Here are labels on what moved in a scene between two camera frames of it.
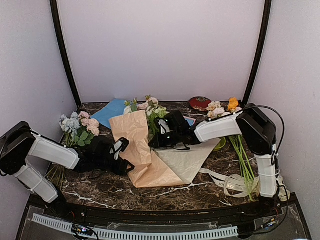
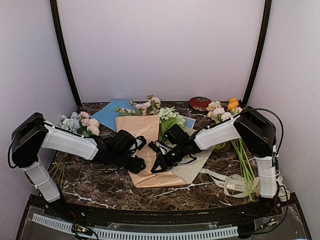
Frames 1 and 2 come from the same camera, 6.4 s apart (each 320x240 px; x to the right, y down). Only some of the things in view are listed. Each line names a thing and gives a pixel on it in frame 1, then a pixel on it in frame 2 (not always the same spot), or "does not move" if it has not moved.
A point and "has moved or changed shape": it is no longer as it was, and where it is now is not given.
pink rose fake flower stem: [150, 101] does not move
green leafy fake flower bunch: [154, 113] has moved or changed shape
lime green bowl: [221, 144] does not move
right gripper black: [159, 143] → [165, 164]
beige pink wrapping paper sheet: [132, 126] has moved or changed shape
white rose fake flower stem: [131, 106] has moved or changed shape
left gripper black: [118, 170] → [135, 168]
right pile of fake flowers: [215, 109] does not move
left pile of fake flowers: [79, 129] does not move
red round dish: [200, 103] does not move
